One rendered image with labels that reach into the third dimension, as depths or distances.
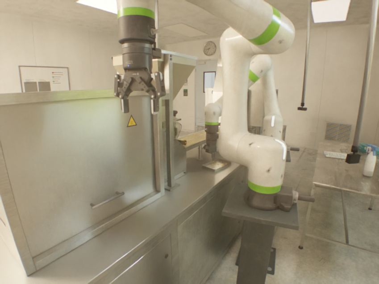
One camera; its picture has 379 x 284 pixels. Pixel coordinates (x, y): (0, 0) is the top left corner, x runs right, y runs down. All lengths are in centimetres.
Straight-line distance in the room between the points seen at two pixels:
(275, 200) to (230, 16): 62
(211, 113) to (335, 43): 443
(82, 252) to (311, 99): 517
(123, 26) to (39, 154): 44
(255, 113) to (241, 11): 155
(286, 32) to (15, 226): 96
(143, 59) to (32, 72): 432
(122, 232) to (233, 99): 67
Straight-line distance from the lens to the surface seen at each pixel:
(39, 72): 485
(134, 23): 55
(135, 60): 54
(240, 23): 61
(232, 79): 82
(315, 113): 544
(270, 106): 159
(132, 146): 94
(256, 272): 102
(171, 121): 108
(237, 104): 82
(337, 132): 547
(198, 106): 636
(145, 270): 95
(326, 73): 542
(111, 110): 85
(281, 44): 73
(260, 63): 143
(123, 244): 85
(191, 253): 125
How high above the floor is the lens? 134
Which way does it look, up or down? 14 degrees down
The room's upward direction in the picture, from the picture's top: straight up
